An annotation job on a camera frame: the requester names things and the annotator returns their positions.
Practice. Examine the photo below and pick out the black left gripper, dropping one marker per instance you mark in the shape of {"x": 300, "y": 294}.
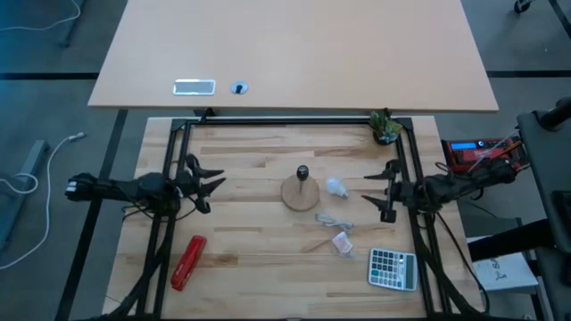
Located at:
{"x": 187, "y": 185}

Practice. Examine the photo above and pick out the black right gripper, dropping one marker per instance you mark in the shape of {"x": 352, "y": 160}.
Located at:
{"x": 406, "y": 191}

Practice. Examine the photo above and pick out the white lightbulb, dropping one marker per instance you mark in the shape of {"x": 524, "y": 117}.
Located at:
{"x": 335, "y": 186}

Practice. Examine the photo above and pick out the lamp with round wooden base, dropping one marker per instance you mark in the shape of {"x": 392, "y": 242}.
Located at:
{"x": 300, "y": 196}

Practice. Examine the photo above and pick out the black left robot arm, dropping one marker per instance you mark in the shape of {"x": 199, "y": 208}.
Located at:
{"x": 134, "y": 189}

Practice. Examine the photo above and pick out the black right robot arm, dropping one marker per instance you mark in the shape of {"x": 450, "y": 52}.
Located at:
{"x": 446, "y": 187}

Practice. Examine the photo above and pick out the small potted succulent plant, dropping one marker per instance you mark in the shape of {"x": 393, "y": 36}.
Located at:
{"x": 384, "y": 128}

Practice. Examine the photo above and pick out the grey desk calculator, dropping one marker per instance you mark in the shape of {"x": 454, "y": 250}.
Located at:
{"x": 392, "y": 269}

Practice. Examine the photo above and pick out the red stapler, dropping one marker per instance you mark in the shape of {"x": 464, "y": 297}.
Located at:
{"x": 188, "y": 263}

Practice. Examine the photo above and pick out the silver desk outlet plate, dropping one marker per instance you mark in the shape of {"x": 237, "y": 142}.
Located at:
{"x": 194, "y": 87}

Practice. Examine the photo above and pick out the red electronics board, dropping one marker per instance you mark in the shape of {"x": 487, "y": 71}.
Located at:
{"x": 468, "y": 151}

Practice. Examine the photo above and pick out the white printed paper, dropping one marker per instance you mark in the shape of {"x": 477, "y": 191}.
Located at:
{"x": 504, "y": 272}

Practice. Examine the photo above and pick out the beige office desk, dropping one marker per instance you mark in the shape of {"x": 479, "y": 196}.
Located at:
{"x": 290, "y": 49}

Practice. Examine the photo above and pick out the black equipment stand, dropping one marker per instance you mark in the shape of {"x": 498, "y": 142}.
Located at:
{"x": 548, "y": 156}

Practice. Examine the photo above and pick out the black caster wheel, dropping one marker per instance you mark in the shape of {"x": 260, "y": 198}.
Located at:
{"x": 522, "y": 5}

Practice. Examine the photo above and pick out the black aluminium table frame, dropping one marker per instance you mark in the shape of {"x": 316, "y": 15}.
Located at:
{"x": 290, "y": 120}

